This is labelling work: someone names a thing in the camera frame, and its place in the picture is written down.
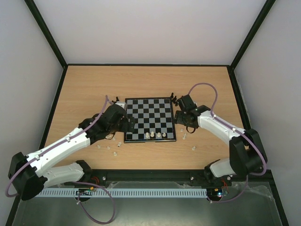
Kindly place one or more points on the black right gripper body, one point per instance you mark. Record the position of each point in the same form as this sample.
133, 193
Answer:
179, 117

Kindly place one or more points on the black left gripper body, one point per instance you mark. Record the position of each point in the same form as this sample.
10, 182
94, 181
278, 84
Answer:
114, 128

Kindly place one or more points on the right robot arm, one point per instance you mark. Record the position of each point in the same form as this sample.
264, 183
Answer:
246, 151

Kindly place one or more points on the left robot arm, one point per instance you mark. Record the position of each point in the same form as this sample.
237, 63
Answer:
30, 174

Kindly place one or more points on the black and silver chessboard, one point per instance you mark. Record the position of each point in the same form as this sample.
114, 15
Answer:
151, 114

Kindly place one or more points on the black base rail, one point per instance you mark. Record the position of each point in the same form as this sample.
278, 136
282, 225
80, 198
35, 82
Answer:
141, 175

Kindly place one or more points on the black enclosure frame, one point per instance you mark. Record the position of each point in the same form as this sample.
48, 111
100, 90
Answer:
231, 68

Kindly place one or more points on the white slotted cable duct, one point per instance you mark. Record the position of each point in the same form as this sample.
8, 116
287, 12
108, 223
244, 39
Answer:
125, 193

